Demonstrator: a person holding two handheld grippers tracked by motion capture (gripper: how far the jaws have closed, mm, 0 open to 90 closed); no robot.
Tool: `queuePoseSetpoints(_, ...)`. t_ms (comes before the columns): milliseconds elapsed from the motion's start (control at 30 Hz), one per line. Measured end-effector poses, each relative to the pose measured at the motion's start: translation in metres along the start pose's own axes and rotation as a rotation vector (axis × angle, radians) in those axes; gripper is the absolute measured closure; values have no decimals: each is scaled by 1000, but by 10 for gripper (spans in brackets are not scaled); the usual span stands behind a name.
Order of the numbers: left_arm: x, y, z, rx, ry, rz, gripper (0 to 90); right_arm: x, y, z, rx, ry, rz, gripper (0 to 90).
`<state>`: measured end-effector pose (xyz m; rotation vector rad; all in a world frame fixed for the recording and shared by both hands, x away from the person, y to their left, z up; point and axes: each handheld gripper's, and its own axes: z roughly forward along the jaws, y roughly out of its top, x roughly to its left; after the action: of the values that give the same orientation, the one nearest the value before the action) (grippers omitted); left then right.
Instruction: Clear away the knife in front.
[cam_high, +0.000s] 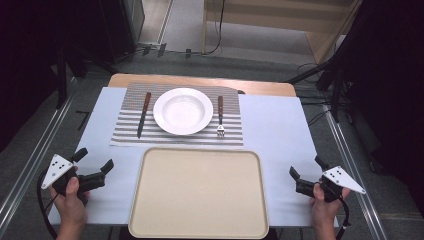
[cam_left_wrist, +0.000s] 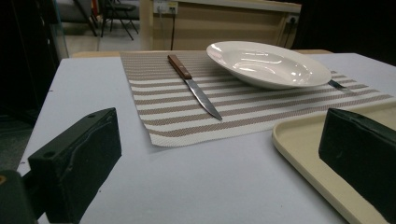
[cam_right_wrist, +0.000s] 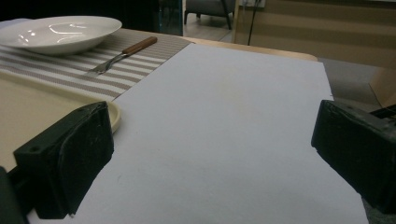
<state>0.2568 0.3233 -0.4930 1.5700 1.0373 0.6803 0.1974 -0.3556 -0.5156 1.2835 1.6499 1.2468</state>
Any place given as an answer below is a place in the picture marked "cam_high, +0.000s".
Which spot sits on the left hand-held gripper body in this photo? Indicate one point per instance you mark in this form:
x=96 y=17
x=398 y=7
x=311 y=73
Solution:
x=59 y=168

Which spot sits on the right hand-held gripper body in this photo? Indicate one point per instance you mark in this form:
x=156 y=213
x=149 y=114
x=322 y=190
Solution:
x=340 y=178

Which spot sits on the beige plastic tray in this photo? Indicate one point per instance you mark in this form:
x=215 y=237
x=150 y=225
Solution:
x=198 y=193

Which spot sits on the person's right hand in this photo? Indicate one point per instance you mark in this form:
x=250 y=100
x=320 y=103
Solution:
x=323 y=210

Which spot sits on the person's left hand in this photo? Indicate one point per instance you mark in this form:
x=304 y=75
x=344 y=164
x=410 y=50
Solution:
x=71 y=206

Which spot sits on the grey striped placemat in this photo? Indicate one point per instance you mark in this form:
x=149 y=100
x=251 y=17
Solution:
x=133 y=130

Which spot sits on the black metal stand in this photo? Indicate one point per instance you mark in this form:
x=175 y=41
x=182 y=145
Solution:
x=61 y=76
x=333 y=76

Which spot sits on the white deep plate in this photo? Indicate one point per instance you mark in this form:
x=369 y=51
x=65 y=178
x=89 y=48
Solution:
x=183 y=111

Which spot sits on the power strip with plugs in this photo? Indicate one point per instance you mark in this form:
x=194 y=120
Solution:
x=156 y=48

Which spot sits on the black cabinet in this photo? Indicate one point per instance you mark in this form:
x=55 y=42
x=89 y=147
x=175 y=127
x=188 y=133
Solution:
x=123 y=26

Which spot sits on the aluminium floor rail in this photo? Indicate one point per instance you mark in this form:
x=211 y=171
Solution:
x=31 y=163
x=353 y=166

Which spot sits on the light wooden furniture frame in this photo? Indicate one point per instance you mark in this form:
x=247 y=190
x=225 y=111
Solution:
x=276 y=15

